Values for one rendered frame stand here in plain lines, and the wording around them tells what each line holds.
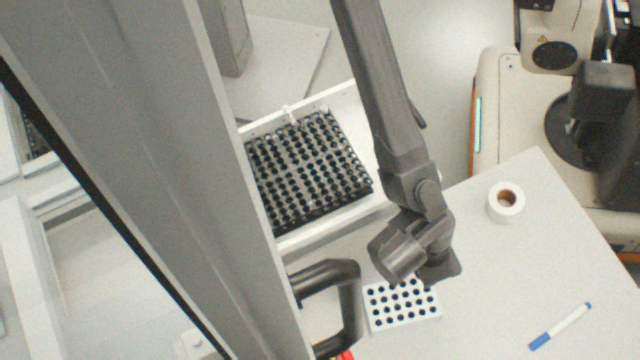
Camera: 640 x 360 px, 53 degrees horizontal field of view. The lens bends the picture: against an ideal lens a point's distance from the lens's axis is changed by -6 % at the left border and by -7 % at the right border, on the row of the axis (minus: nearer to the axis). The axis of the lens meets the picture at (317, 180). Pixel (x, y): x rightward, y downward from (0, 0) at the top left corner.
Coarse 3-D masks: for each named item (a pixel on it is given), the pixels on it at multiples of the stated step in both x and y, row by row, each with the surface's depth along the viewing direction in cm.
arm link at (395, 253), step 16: (416, 192) 89; (432, 192) 90; (400, 208) 98; (432, 208) 90; (400, 224) 93; (416, 224) 92; (384, 240) 92; (400, 240) 92; (384, 256) 92; (400, 256) 92; (416, 256) 92; (384, 272) 94; (400, 272) 92
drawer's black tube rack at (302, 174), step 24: (312, 120) 121; (264, 144) 120; (288, 144) 123; (312, 144) 119; (336, 144) 119; (264, 168) 117; (288, 168) 117; (312, 168) 116; (336, 168) 117; (360, 168) 119; (264, 192) 115; (288, 192) 115; (312, 192) 118; (336, 192) 114; (360, 192) 117; (288, 216) 113; (312, 216) 115
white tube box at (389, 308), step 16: (368, 288) 116; (384, 288) 116; (400, 288) 116; (416, 288) 116; (432, 288) 115; (368, 304) 115; (384, 304) 115; (400, 304) 114; (416, 304) 114; (432, 304) 114; (368, 320) 116; (384, 320) 113; (400, 320) 116; (416, 320) 113; (432, 320) 114
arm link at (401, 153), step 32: (352, 0) 84; (352, 32) 85; (384, 32) 86; (352, 64) 88; (384, 64) 87; (384, 96) 87; (384, 128) 88; (416, 128) 90; (384, 160) 91; (416, 160) 90; (384, 192) 96
